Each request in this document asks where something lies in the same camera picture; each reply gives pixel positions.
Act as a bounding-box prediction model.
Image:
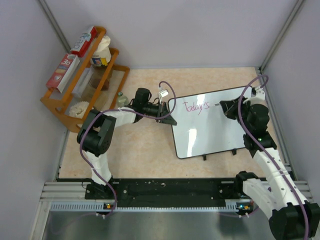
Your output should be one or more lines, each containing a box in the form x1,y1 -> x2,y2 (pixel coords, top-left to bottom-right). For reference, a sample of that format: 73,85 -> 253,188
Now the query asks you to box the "white whiteboard black frame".
168,86 -> 252,159

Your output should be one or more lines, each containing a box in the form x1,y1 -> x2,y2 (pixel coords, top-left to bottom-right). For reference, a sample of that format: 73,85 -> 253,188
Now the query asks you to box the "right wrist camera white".
243,86 -> 266,105

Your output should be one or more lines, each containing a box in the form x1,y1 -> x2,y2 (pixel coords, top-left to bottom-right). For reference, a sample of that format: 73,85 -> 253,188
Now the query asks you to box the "red white toothpaste box lower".
46,53 -> 80,93

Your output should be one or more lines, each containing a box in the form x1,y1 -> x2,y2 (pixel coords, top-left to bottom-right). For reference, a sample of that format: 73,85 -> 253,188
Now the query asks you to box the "orange wooden shelf rack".
40,26 -> 130,133

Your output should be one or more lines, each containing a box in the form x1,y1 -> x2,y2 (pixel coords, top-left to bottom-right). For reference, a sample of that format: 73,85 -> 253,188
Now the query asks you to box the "brown box on shelf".
101,79 -> 110,91

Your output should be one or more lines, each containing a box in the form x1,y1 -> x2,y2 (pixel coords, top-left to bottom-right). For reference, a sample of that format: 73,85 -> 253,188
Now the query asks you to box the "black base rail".
84,177 -> 253,208

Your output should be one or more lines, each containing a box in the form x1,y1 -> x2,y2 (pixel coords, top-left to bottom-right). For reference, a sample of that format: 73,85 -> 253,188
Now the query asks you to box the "white cup upper shelf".
90,35 -> 112,67

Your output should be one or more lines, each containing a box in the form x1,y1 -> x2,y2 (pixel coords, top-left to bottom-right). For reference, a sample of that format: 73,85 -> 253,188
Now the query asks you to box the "red white toothpaste box upper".
70,25 -> 98,58

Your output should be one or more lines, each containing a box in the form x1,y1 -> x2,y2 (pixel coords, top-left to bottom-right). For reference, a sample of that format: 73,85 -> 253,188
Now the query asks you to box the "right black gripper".
220,95 -> 253,133

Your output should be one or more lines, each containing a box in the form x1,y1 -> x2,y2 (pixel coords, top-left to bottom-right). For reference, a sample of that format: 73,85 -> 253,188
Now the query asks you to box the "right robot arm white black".
219,98 -> 320,240

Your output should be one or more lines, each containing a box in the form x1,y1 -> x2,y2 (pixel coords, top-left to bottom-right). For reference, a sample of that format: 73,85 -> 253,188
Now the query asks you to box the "white cup shelf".
90,35 -> 112,67
69,101 -> 89,119

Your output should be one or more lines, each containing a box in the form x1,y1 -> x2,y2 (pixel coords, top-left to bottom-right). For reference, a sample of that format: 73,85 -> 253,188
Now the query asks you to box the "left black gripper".
142,101 -> 177,126

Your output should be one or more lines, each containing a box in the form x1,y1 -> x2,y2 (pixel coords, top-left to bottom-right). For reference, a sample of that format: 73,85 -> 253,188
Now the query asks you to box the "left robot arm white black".
76,87 -> 177,199

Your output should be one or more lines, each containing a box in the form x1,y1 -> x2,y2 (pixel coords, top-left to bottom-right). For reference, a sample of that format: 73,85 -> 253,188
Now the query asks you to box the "white cup lower shelf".
69,101 -> 89,119

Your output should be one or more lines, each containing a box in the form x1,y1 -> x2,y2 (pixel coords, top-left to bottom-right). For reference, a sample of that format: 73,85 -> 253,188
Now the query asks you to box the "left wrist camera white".
158,87 -> 169,99

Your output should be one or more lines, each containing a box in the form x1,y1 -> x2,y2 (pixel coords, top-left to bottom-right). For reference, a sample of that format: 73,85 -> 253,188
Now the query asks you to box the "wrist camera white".
158,87 -> 169,99
243,86 -> 266,105

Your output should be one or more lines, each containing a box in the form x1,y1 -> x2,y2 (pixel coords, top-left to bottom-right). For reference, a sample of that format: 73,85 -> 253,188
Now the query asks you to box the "red white toothpaste box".
46,53 -> 80,93
70,25 -> 98,58

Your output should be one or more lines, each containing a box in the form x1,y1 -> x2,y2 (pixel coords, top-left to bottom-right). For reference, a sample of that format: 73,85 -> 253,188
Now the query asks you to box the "clear plastic bottle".
116,91 -> 130,108

